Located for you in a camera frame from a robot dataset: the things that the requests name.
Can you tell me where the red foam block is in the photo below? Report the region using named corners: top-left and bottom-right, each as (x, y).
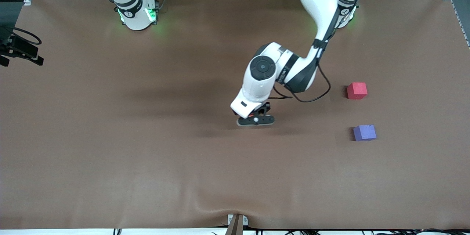
top-left (347, 82), bottom-right (368, 100)

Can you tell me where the purple foam block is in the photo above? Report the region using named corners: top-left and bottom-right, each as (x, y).
top-left (353, 124), bottom-right (377, 142)

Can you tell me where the metal table clamp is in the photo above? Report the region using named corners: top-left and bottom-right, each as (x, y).
top-left (225, 214), bottom-right (249, 235)

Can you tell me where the brown table mat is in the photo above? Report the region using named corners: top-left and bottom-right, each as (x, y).
top-left (0, 0), bottom-right (470, 230)

